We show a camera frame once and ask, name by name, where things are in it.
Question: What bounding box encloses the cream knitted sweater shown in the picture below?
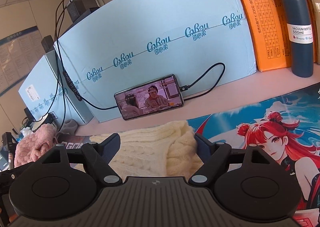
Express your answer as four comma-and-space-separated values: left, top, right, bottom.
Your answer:
109, 121, 203, 180

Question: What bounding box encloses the grey cloth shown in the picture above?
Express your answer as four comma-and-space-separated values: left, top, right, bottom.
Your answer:
56, 119, 79, 137

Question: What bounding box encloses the pink knitted sweater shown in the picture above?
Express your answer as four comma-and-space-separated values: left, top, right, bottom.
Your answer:
14, 124, 57, 167

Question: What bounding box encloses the black smartphone playing video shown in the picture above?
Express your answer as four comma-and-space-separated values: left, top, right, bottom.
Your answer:
114, 75, 184, 121

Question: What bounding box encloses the anime print desk mat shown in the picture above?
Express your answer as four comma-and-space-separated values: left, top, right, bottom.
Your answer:
56, 82, 320, 227

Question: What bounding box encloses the large light blue carton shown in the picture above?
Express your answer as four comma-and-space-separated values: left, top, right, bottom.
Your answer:
55, 0, 257, 122

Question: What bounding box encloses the orange cardboard box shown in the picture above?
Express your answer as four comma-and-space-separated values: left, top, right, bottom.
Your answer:
226, 0, 316, 73

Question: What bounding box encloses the black power adapter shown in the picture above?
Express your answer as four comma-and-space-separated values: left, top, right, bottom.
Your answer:
67, 0, 86, 23

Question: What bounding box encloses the dark blue vacuum bottle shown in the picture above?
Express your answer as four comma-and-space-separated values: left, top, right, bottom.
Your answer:
281, 0, 313, 78

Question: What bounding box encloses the black phone charging cable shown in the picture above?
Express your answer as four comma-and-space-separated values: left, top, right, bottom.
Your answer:
54, 0, 226, 132

